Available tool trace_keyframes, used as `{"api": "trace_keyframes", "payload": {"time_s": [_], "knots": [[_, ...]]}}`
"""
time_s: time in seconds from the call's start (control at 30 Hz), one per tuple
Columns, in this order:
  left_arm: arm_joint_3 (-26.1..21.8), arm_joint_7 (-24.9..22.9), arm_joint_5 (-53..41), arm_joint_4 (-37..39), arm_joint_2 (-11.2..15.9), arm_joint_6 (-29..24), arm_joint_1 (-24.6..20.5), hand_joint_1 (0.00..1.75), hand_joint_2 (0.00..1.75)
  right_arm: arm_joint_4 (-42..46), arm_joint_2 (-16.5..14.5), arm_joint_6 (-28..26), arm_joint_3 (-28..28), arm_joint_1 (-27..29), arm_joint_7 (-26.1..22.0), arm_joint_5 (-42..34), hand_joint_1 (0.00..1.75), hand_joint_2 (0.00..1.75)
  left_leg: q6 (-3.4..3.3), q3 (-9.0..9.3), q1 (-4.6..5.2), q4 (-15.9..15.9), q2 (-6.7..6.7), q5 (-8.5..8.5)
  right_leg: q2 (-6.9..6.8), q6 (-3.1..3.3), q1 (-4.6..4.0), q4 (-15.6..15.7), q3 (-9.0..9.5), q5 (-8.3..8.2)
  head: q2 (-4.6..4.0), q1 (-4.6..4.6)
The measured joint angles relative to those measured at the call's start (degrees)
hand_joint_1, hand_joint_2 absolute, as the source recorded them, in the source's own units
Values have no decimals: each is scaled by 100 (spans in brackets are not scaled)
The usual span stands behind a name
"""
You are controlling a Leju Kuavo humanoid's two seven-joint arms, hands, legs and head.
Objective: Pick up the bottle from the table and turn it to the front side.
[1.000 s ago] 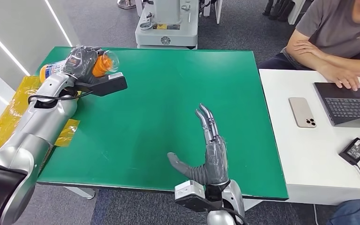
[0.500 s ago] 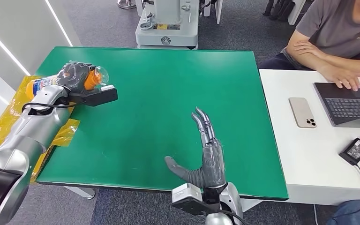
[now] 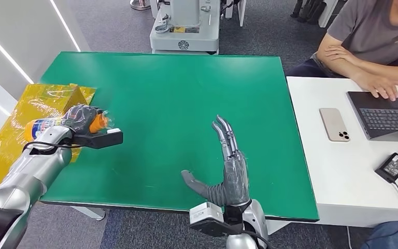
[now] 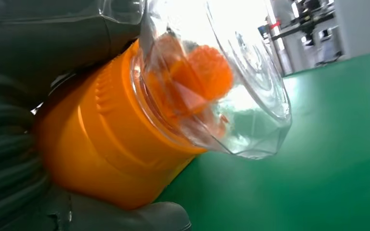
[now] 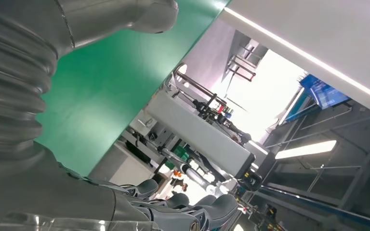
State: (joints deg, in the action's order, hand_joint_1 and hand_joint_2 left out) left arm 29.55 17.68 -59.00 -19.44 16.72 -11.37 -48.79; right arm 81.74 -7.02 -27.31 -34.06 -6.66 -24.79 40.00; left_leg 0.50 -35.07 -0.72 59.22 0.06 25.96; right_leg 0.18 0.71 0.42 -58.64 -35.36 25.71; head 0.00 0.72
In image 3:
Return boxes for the white furniture legs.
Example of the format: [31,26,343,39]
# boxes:
[224,0,247,27]

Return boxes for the dark grey laptop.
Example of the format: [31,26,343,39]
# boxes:
[346,91,398,143]

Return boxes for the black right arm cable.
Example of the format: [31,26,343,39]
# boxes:
[231,228,272,249]

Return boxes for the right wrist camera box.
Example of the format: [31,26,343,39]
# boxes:
[189,202,235,238]

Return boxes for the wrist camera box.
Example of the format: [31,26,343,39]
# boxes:
[72,128,124,150]
[189,202,235,238]

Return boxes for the person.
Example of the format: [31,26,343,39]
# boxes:
[285,0,398,102]

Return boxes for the orange plastic bottle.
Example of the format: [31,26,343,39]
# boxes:
[24,109,116,142]

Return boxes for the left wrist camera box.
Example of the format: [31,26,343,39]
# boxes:
[72,128,124,150]

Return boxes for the blue fabric item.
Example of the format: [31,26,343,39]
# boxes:
[361,222,398,249]

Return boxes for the black power adapter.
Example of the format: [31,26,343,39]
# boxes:
[375,153,398,184]

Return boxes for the white desk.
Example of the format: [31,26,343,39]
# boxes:
[286,76,398,229]

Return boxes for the green topped table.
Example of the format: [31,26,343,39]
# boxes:
[39,51,320,232]

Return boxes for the grey machine base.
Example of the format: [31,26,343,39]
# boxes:
[149,0,221,55]

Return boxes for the yellow film-wrapped cardboard box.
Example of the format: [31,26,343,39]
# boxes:
[0,83,97,198]

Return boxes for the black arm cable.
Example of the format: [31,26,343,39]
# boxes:
[231,228,272,249]
[22,141,83,154]

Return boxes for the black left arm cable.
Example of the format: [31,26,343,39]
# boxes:
[22,141,83,154]

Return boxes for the person's left hand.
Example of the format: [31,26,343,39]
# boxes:
[324,45,356,66]

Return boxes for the person's right hand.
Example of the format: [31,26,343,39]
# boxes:
[359,73,398,102]

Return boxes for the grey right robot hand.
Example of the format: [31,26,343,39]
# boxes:
[180,115,251,208]

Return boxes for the chrome chair base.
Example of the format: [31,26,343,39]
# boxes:
[130,0,152,10]

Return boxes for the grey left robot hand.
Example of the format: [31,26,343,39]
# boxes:
[61,104,105,135]

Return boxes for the beige smartphone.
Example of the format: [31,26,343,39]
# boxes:
[319,107,351,143]

